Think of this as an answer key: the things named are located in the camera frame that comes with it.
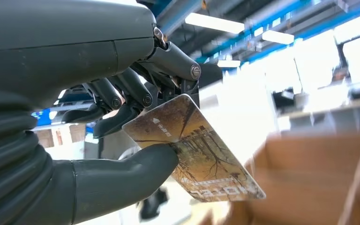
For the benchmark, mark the wooden organizer box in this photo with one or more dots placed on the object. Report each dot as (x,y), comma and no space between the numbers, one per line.
(307,180)

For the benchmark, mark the long ceiling light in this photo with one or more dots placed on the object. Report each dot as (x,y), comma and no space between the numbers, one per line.
(214,23)
(277,37)
(228,63)

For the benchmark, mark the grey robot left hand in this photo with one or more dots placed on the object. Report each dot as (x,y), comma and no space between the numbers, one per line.
(59,37)

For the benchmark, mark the brown hotel key card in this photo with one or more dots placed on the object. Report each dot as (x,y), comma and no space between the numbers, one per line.
(204,155)

